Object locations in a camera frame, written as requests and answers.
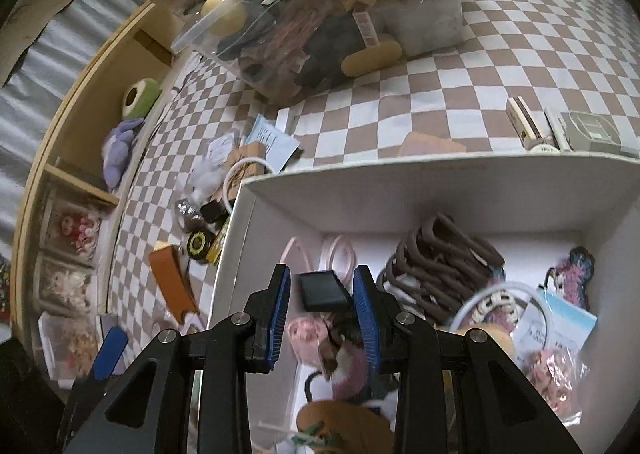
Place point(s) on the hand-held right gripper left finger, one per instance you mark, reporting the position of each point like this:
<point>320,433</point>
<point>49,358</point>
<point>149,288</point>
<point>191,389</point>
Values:
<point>277,319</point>

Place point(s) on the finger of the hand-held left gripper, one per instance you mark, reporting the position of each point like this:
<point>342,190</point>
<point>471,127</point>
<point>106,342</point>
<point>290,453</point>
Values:
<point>110,351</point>

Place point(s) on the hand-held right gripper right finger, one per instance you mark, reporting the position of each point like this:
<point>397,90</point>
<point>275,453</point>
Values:
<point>367,319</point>

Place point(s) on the small black case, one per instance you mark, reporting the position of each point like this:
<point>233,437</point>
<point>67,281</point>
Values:
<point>322,291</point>

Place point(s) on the white cardboard box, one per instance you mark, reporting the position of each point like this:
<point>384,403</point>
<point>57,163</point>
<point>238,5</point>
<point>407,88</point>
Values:
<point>400,194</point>

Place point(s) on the pink pig toy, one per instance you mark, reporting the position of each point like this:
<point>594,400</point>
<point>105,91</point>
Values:
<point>305,334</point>

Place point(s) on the clear box of pink trinkets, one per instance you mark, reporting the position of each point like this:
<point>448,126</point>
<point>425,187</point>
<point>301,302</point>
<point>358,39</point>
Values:
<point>75,229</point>
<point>65,284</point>
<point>70,344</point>

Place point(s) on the pink white crochet coaster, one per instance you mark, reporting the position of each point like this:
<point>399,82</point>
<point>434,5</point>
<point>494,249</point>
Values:
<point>345,374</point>

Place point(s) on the brown hair claw clips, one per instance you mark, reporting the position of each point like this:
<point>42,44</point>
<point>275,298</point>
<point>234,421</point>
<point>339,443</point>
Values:
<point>430,259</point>

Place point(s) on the small yellow box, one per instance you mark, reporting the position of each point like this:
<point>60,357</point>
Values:
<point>218,246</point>

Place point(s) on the brown leather strip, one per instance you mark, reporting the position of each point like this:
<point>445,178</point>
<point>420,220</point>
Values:
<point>172,279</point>

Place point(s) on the black yellow tape measure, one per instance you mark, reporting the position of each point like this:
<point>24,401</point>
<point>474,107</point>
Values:
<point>197,244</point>

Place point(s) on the round cork coaster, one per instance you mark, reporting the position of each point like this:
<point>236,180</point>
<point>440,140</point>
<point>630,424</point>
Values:
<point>345,426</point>

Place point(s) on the small dark brown block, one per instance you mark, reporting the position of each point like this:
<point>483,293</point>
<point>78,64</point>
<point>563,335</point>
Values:
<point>212,210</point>

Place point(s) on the wooden tag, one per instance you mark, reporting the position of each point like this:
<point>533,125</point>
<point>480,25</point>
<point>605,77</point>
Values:
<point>495,340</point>

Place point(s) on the clear packet with white fluff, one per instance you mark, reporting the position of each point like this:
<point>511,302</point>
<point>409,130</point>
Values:
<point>202,179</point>

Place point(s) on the brown cardboard tag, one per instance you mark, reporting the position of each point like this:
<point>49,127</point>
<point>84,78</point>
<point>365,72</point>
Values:
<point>246,154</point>

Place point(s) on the light blue packet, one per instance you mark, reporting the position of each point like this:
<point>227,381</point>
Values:
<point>272,139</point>

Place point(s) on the oval wooden block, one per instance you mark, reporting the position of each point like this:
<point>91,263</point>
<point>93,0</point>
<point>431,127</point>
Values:
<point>430,144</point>

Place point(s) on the pink beads packet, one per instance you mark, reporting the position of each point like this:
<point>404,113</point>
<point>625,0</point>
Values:
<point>550,376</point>

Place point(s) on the blue white card packet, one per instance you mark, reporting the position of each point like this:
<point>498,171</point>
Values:
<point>565,324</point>

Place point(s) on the purple plush toy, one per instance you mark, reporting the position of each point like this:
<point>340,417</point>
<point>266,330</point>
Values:
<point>120,149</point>

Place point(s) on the wooden bedside shelf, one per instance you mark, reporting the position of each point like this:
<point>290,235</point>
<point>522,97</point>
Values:
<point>80,134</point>

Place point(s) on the slim cream box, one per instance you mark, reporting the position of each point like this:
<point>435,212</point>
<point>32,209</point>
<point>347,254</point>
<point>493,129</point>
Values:
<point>525,121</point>

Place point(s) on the grey curtain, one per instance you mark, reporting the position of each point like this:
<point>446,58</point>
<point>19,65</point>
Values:
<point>30,109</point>

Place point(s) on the green round plush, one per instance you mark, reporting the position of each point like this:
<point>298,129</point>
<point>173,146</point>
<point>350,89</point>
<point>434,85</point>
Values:
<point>142,98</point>

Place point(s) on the grey box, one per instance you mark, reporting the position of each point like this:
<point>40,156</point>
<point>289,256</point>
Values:
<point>590,131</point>

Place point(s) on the clear plastic storage bin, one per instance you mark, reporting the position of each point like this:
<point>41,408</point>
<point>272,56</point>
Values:
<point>430,19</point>

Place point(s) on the yellow ball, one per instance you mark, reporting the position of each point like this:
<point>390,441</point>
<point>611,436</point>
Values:
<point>222,11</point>

